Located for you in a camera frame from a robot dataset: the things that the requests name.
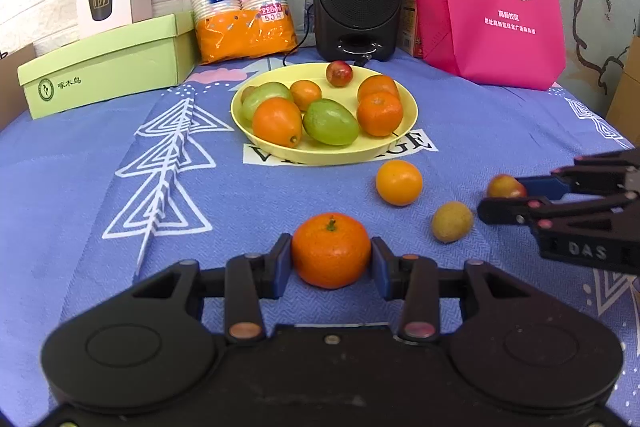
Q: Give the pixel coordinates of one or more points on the orange tangerine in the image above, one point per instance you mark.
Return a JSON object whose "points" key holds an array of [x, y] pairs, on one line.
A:
{"points": [[378, 86], [277, 122], [306, 94], [330, 257], [399, 182], [380, 114]]}

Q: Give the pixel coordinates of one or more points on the yellow box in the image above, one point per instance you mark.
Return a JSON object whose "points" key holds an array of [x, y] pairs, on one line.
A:
{"points": [[411, 22]]}

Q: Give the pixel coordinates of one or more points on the small yellow-green fruit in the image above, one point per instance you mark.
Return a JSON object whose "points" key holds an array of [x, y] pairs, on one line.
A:
{"points": [[247, 93], [452, 222]]}

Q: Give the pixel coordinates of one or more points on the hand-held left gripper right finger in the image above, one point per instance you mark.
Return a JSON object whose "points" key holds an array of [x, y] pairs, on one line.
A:
{"points": [[381, 267]]}

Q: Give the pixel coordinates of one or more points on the light green shoe box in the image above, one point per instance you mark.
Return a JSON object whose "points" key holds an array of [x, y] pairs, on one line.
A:
{"points": [[110, 67]]}

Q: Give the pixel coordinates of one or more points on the green mango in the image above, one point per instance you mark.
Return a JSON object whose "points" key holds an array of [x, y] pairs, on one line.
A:
{"points": [[267, 96], [330, 122]]}

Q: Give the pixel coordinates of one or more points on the red plum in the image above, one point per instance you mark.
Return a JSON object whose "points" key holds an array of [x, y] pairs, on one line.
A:
{"points": [[502, 185], [340, 73]]}

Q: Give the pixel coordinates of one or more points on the large brown cardboard box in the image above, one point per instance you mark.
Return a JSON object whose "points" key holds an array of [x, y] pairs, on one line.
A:
{"points": [[625, 92]]}

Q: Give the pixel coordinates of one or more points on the yellow plastic plate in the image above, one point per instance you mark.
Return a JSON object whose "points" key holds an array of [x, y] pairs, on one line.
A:
{"points": [[320, 154]]}

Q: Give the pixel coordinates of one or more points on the blue patterned tablecloth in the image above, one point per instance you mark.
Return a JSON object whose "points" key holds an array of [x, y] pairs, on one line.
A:
{"points": [[75, 207]]}

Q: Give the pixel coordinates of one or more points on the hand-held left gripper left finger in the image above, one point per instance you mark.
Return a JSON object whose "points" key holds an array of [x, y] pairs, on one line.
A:
{"points": [[282, 264]]}

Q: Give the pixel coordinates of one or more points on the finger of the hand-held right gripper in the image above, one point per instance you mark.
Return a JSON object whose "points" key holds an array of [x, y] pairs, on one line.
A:
{"points": [[545, 187], [510, 211]]}

